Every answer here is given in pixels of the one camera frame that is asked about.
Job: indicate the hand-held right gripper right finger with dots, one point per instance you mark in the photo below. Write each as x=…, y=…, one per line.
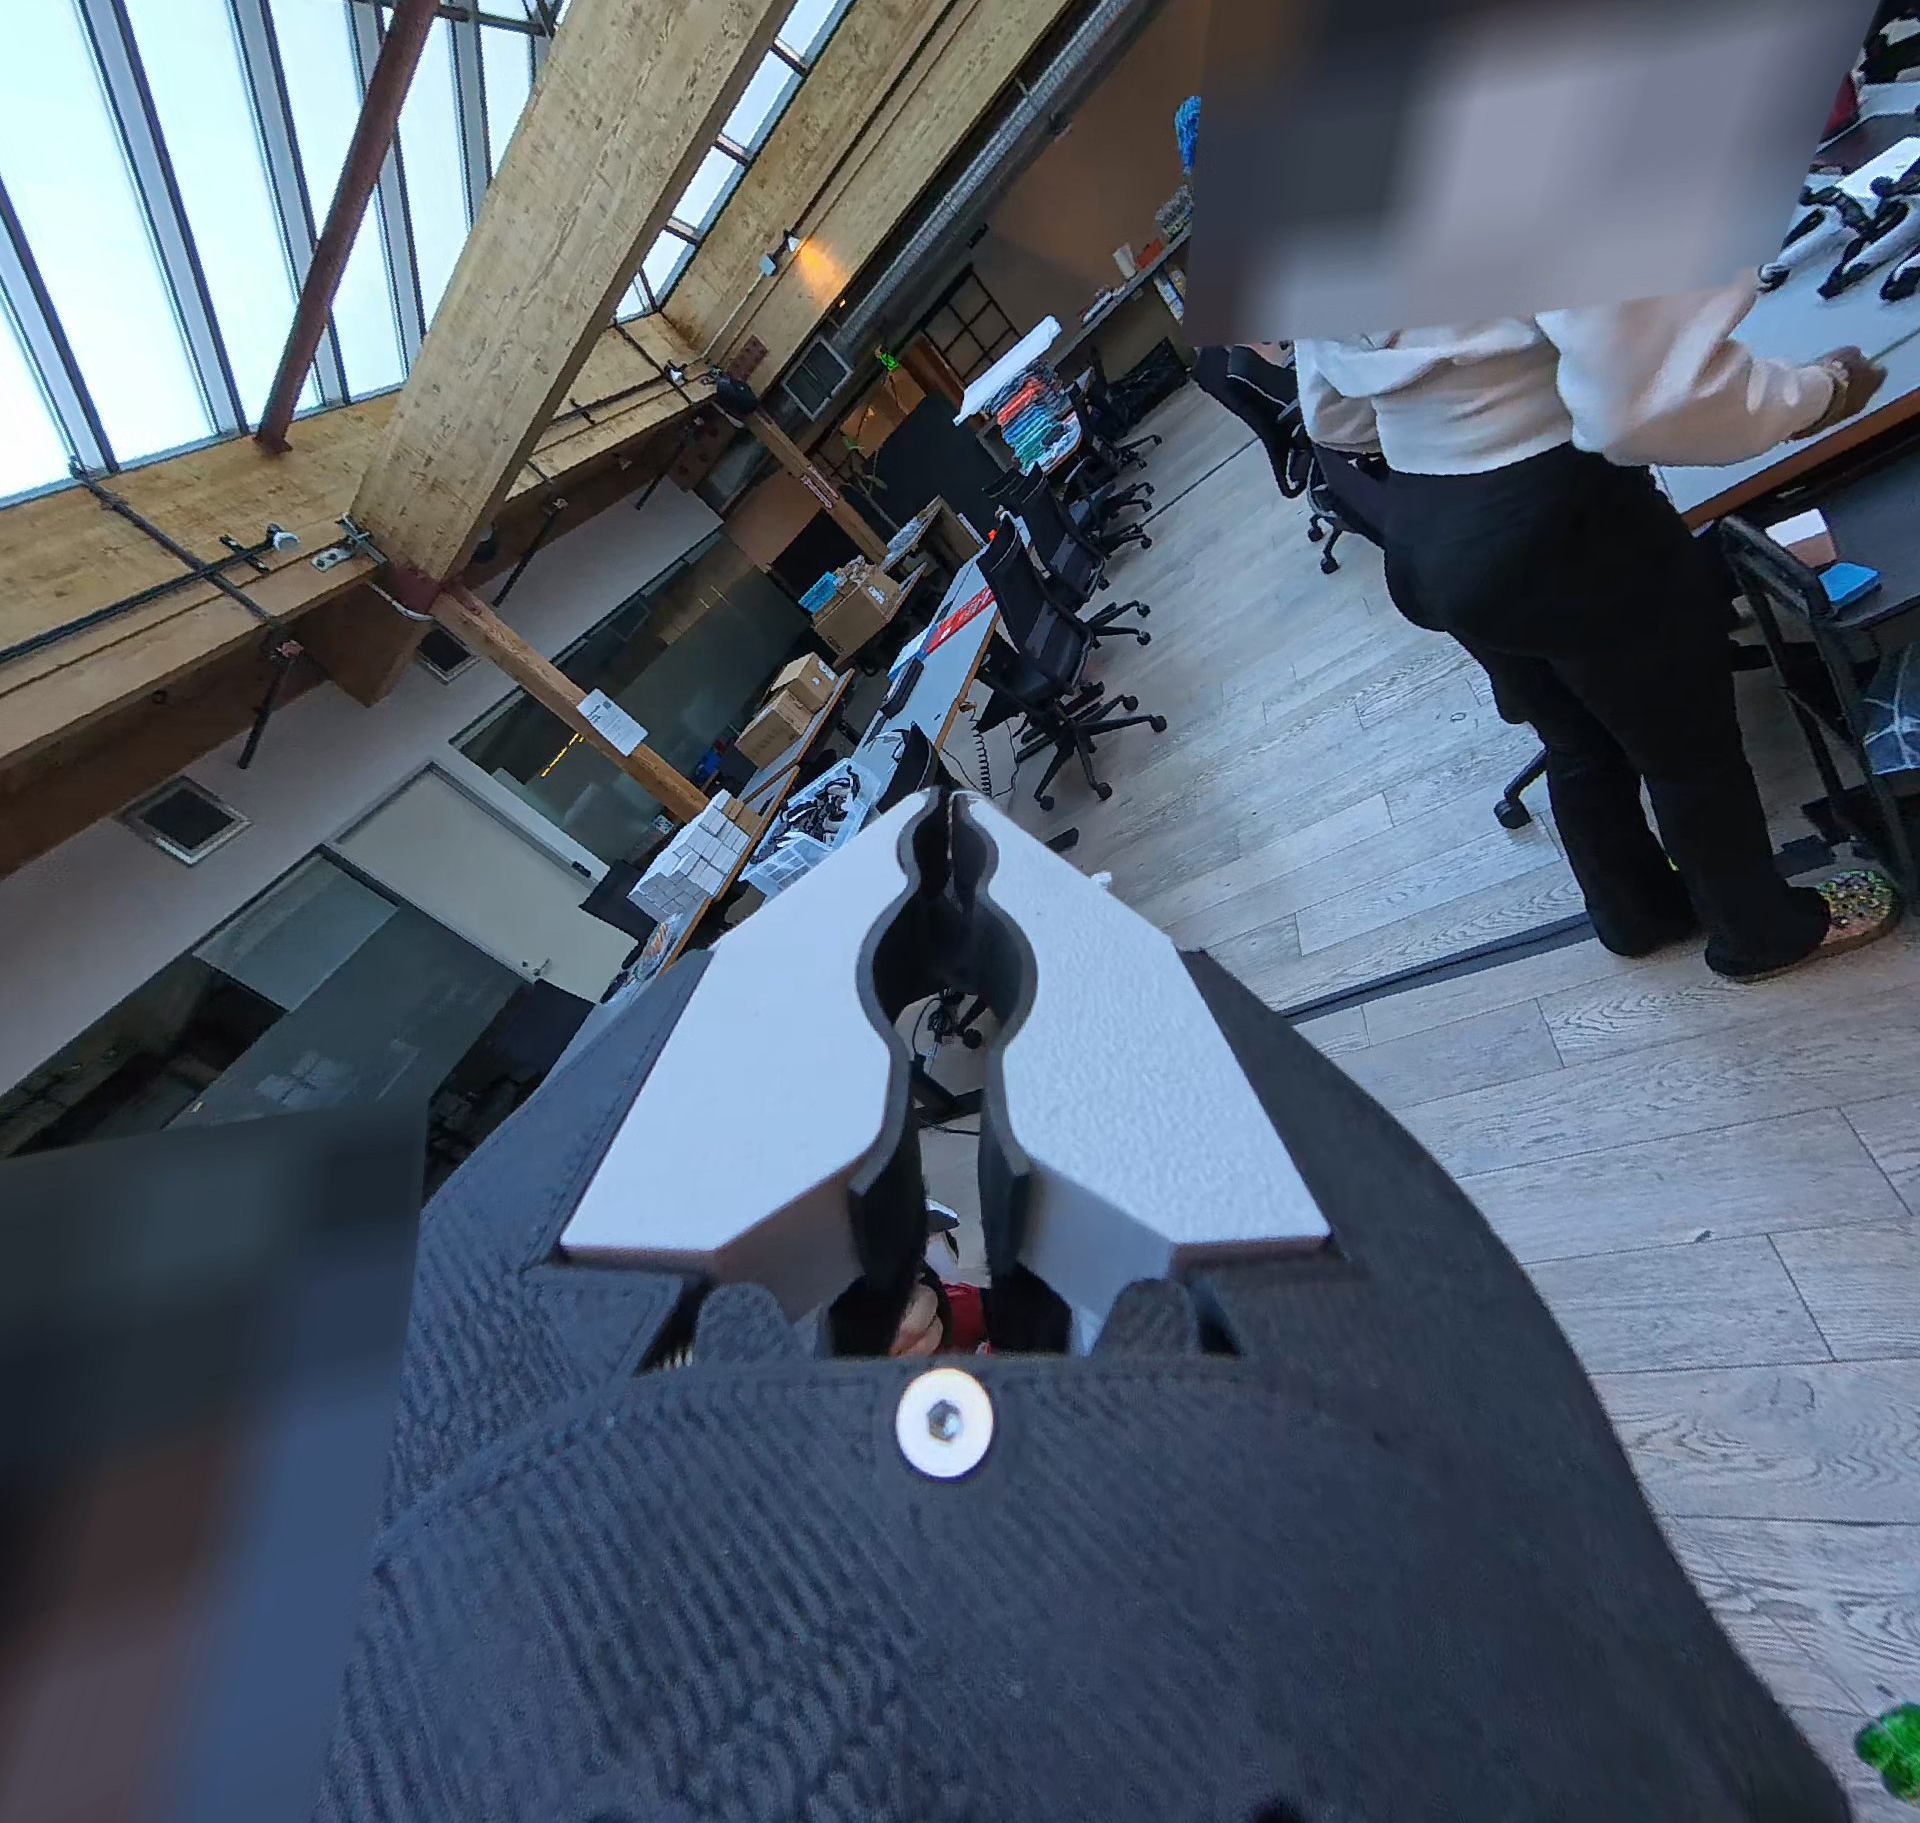
x=1155, y=1105

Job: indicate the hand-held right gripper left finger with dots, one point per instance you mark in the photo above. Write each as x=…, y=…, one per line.
x=736, y=1105

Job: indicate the green yoyo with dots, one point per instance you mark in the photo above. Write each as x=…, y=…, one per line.
x=1893, y=1740

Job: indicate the stack of white boxes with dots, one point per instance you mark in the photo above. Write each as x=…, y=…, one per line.
x=691, y=856

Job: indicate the white paper notice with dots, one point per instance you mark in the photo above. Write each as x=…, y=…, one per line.
x=612, y=720

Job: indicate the row of black office chairs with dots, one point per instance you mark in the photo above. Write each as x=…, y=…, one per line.
x=1051, y=640

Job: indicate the office desk with red sheet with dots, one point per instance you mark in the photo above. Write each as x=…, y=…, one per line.
x=953, y=655

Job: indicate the cardboard box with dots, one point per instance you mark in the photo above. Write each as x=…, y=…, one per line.
x=858, y=610

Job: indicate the stack of folded clothes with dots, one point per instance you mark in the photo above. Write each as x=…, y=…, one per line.
x=1032, y=416

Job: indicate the white top office desk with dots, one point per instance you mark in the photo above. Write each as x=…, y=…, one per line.
x=1771, y=465

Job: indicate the large wooden ceiling beam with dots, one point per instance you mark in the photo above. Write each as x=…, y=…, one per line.
x=601, y=204

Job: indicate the rust red ceiling pipe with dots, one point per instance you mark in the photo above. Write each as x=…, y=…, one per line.
x=360, y=175

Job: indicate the wooden post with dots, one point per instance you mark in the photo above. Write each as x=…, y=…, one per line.
x=818, y=484
x=525, y=661

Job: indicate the silver ventilation duct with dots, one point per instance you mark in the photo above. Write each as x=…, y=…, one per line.
x=1020, y=130

